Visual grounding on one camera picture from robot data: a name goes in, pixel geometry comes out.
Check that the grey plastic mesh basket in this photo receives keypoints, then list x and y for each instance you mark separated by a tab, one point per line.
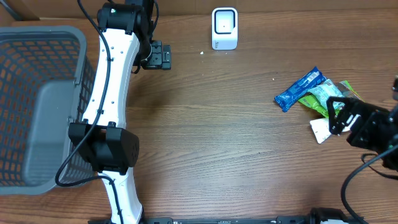
46	84

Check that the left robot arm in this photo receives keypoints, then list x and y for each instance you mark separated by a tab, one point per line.
100	137

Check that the brown cardboard backboard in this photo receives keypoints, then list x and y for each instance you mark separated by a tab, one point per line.
36	9

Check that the mint green wipes packet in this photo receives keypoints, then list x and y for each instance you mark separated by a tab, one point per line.
325	90

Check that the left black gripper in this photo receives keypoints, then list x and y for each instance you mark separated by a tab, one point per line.
162	59

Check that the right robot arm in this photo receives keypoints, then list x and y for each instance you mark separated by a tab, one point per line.
388	157

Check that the white bamboo cream tube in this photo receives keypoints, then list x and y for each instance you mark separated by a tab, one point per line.
320	128

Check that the green red snack packet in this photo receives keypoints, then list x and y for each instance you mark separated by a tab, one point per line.
311	101

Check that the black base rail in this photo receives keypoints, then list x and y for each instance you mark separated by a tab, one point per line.
277	220

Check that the blue snack packet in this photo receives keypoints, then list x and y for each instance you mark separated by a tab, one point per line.
298	89

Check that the white barcode scanner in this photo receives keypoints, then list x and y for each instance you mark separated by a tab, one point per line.
224	28

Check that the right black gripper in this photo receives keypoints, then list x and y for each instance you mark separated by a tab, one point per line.
370	114

